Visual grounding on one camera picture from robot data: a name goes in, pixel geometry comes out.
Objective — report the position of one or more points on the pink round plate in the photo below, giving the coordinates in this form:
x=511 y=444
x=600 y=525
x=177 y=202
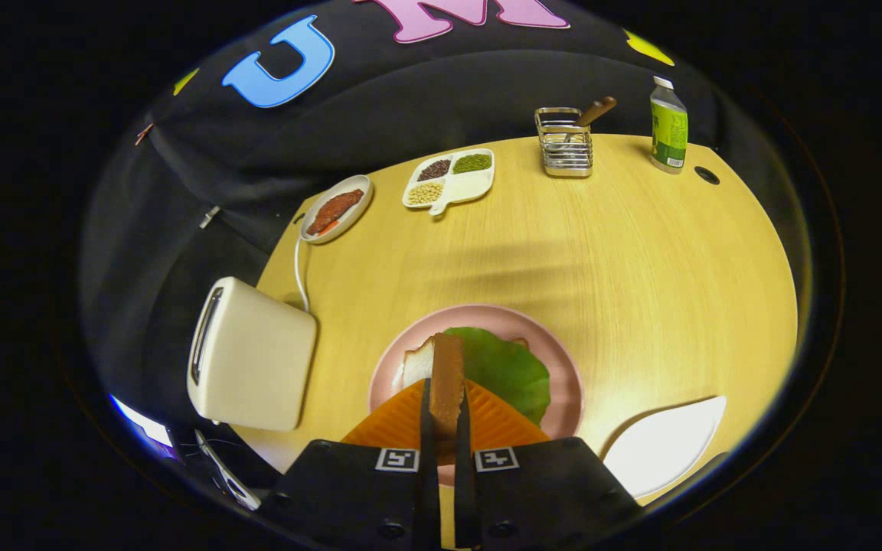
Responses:
x=567 y=394

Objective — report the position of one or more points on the white backdrop clip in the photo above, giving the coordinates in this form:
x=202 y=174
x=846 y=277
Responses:
x=210 y=216

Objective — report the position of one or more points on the pile of dark red beans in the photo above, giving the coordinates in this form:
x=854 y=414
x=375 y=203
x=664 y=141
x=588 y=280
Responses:
x=434 y=169

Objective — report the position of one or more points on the black table grommet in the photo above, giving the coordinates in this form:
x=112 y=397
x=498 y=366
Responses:
x=707 y=175

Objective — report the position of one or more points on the pile of yellow soybeans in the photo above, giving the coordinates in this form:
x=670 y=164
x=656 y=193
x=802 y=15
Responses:
x=425 y=193

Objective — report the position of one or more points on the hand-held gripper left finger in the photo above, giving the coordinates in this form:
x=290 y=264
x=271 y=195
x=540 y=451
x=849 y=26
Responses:
x=427 y=474

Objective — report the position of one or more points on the white toaster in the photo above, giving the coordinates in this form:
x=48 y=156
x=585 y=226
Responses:
x=257 y=360

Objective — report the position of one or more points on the green label plastic bottle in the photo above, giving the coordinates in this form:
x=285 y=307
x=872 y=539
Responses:
x=669 y=134

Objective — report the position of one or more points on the white curved frame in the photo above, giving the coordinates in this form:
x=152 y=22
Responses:
x=227 y=474

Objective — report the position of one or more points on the white divided dish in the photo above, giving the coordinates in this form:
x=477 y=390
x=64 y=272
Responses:
x=472 y=185

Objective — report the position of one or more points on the toasted bread slice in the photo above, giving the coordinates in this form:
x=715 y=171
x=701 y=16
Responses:
x=447 y=383

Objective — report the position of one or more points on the pile of green beans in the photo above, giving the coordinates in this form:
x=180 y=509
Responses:
x=472 y=163

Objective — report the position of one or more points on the grey oval plate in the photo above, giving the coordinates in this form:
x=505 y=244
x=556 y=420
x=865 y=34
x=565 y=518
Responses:
x=344 y=220

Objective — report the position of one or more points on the red-brown meat slice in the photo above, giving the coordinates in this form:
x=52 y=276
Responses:
x=336 y=209

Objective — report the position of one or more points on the bright monitor screen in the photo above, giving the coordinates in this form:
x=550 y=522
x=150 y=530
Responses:
x=138 y=419

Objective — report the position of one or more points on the green lettuce leaf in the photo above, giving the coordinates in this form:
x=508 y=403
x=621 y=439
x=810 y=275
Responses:
x=506 y=367

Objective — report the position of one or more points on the orange carrot piece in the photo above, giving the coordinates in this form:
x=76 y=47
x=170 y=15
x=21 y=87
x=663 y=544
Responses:
x=328 y=228

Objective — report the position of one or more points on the white bread slice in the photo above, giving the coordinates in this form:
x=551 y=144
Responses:
x=416 y=366

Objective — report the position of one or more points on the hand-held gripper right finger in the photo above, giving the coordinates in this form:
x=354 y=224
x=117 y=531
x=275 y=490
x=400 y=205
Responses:
x=462 y=490

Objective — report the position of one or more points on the white plate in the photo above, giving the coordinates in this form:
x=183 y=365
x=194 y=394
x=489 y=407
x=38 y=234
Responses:
x=663 y=448

